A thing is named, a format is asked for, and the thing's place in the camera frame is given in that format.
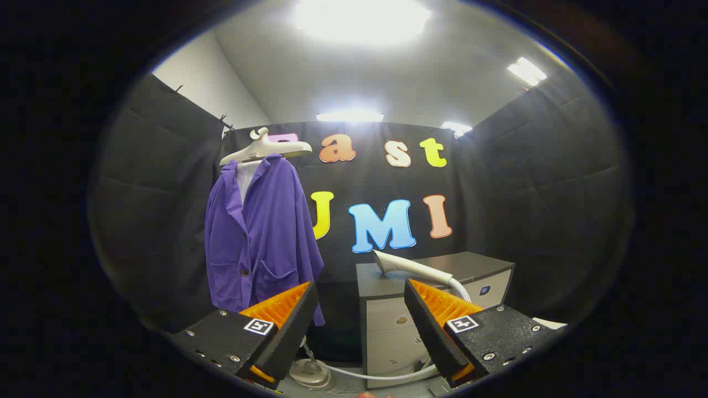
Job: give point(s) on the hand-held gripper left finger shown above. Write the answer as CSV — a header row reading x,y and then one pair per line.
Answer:
x,y
287,331

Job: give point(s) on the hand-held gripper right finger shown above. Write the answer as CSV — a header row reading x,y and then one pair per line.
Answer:
x,y
428,326

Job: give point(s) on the purple jacket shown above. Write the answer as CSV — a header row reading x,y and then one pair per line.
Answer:
x,y
265,232

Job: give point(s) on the white shirt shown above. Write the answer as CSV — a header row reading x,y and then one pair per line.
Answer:
x,y
246,177

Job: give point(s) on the white steamer base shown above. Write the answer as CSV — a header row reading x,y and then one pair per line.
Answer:
x,y
308,374

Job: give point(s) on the white plastic clothes hanger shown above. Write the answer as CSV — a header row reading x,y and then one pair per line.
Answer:
x,y
265,148

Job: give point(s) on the grey cabinet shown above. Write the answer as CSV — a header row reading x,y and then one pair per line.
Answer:
x,y
387,320

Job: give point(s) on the white paper sheet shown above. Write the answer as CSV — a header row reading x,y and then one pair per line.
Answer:
x,y
550,323

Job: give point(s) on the black backdrop cloth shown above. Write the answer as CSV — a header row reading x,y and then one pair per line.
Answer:
x,y
155,210

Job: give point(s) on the large ceiling light panel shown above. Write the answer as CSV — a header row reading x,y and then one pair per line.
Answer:
x,y
362,19

